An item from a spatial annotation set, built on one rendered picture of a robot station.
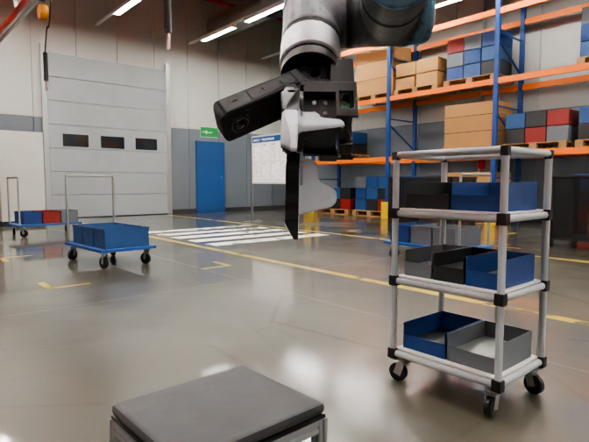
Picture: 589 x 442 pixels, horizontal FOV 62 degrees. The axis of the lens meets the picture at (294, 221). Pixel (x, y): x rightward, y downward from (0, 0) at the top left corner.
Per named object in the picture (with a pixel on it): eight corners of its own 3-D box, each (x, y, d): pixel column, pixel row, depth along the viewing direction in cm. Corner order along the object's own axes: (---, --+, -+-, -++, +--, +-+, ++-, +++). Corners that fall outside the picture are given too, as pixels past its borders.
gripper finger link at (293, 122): (348, 117, 41) (342, 103, 50) (279, 117, 41) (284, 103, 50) (346, 153, 42) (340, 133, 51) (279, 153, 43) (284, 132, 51)
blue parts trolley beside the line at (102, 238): (64, 259, 555) (60, 174, 547) (116, 253, 597) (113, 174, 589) (100, 271, 483) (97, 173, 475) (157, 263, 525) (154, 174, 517)
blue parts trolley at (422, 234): (383, 258, 566) (384, 174, 558) (415, 253, 603) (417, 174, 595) (459, 270, 488) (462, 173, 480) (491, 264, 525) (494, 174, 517)
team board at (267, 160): (242, 222, 1066) (241, 132, 1051) (260, 221, 1099) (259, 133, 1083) (285, 227, 952) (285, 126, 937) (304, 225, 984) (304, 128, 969)
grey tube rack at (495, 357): (382, 381, 215) (386, 152, 207) (436, 358, 242) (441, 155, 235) (500, 425, 175) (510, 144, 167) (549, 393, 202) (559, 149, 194)
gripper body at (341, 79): (358, 118, 50) (354, 42, 56) (274, 117, 50) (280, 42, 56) (352, 167, 56) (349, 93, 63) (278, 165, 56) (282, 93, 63)
